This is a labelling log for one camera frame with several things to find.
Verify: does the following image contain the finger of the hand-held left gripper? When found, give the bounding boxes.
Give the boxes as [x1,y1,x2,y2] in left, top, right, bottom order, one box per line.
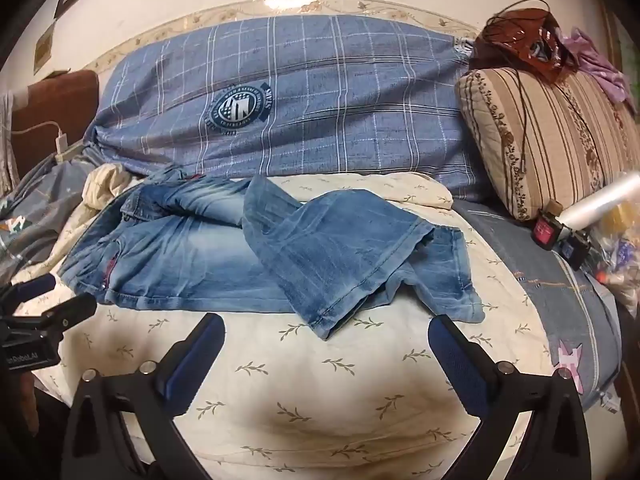
[27,293,98,335]
[0,274,57,307]

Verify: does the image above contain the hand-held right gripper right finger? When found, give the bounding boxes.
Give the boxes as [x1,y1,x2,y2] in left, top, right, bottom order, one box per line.
[428,314,588,480]

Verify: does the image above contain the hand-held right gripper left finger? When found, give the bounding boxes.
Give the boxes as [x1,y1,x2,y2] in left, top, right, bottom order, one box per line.
[65,312,226,480]

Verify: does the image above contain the faded blue denim pants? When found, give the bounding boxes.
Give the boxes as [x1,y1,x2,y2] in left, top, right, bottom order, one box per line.
[59,164,487,342]

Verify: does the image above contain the grey patterned duvet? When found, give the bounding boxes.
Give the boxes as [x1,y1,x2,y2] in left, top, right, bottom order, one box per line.
[0,152,96,281]

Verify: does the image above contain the blue bed sheet with cat print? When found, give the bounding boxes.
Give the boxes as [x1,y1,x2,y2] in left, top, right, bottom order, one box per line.
[450,197,623,406]

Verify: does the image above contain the cream leaf-print blanket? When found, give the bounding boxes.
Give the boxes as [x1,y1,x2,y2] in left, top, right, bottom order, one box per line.
[10,162,566,480]

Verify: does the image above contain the red and black box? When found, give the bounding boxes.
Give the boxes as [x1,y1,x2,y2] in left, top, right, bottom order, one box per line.
[532,200,566,251]

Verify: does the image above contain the small black device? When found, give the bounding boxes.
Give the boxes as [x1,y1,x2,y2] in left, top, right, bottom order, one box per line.
[560,232,594,271]

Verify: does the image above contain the brown headboard cushion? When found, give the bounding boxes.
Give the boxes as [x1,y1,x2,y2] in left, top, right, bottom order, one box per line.
[11,70,100,161]

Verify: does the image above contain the clear plastic bag with contents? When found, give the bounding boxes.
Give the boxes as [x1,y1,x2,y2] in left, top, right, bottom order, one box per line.
[590,195,640,311]

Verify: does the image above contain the beige striped floral pillow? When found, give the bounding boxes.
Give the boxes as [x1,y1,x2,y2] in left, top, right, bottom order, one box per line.
[456,66,640,222]

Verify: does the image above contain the blue plaid quilt with emblem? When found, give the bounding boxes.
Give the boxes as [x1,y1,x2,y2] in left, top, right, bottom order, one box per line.
[82,14,493,201]

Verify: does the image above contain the purple cloth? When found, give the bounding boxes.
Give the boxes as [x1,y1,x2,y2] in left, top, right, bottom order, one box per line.
[562,27,628,106]

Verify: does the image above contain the brown leather bag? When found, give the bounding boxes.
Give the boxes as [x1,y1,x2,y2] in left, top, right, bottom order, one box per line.
[472,2,583,86]

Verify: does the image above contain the white charger with cable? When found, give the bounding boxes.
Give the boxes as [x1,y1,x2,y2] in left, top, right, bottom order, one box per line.
[12,121,71,154]

